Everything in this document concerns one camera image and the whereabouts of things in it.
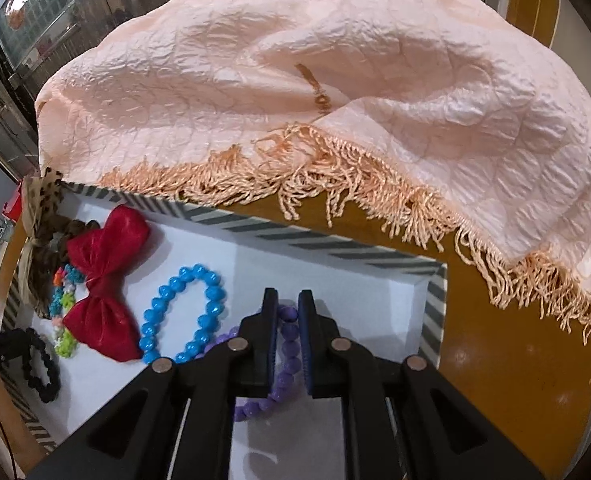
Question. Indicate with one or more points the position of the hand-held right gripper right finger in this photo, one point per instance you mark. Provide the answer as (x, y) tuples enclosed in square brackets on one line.
[(305, 340)]

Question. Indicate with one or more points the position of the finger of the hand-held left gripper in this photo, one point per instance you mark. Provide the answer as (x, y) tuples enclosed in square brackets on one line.
[(0, 343)]

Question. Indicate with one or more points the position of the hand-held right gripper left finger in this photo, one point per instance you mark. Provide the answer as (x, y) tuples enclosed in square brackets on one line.
[(270, 332)]

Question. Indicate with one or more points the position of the striped cardboard box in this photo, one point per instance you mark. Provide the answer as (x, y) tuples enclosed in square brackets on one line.
[(365, 285)]

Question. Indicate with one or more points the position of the leopard print hair bow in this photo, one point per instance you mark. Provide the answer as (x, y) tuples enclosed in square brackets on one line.
[(40, 260)]

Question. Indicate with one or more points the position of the red hair bow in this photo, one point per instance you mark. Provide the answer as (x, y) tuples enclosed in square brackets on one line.
[(105, 320)]

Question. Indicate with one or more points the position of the red box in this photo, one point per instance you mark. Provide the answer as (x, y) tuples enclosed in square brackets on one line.
[(11, 207)]

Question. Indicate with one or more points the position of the pink fringed cloth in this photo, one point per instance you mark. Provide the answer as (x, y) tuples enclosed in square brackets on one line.
[(375, 85)]

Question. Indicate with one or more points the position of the metal door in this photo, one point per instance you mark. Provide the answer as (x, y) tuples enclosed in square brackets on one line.
[(50, 10)]

